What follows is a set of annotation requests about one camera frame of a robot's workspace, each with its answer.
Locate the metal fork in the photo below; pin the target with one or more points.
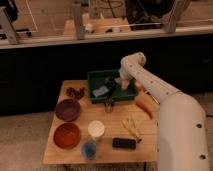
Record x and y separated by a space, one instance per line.
155 99

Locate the white cup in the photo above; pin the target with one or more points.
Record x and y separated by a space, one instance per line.
96 129

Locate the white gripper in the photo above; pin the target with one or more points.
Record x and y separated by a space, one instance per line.
125 84

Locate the black machine base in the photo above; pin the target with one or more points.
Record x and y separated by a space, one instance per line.
147 14

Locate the grey towel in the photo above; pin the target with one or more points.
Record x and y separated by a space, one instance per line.
118 80

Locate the dark grape bunch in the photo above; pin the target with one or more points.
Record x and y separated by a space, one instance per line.
74 93

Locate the green plastic bin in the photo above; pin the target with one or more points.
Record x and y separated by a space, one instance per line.
96 80

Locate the metal frame leg left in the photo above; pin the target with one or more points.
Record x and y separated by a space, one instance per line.
8 28

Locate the blue cup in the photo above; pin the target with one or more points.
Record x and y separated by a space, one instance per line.
88 150

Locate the orange carrot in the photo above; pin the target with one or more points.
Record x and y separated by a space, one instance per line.
144 108

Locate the wooden folding table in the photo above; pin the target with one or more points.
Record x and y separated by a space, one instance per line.
146 150

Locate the grey sponge block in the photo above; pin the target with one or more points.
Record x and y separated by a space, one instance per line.
100 91

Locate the purple bowl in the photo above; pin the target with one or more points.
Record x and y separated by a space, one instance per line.
68 110

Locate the yellow-orange fruit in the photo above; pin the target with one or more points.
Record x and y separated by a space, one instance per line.
139 86

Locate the metal frame leg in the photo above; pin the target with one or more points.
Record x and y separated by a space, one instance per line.
78 21
178 8
8 28

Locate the black rectangular case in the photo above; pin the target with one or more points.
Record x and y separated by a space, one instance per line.
124 143

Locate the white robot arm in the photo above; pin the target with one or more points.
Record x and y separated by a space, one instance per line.
181 134

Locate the orange-red bowl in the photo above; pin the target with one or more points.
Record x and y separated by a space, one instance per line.
67 135

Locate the metal frame leg right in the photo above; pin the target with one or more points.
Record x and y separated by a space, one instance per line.
178 8

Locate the metal frame leg middle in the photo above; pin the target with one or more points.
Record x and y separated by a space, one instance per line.
78 21

